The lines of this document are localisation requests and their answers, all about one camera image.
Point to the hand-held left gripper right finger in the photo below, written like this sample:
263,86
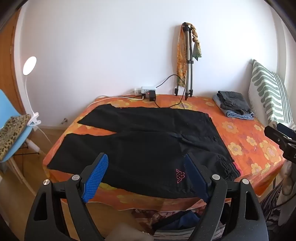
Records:
194,178

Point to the white clip lamp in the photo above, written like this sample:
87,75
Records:
29,66

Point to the folded grey pants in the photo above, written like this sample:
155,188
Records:
233,100

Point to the orange floral bedsheet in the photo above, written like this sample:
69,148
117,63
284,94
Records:
242,139

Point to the white power strip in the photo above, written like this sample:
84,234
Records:
141,89

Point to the blue chair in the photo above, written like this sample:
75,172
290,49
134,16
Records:
20,136

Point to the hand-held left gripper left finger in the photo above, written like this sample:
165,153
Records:
96,178

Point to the green striped pillow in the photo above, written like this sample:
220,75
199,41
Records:
266,92

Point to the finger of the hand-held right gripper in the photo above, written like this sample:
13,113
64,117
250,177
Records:
288,129
281,142

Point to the leopard print cushion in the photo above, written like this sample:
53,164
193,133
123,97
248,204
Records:
11,134

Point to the pile of dark clothes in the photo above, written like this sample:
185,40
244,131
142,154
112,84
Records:
180,220

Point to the orange patterned scarf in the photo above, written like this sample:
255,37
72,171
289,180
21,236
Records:
181,60

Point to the black charger adapter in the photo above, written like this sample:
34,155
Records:
151,96

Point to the person's striped clothing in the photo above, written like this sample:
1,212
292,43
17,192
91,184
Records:
272,208

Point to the folded blue jeans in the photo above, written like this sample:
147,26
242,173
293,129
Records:
240,115

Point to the black pants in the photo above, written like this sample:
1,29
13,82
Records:
138,150

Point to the metal tripod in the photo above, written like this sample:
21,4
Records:
190,58

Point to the green patterned scarf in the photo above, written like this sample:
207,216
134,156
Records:
197,52

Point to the wooden door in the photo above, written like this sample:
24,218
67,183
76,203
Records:
9,69

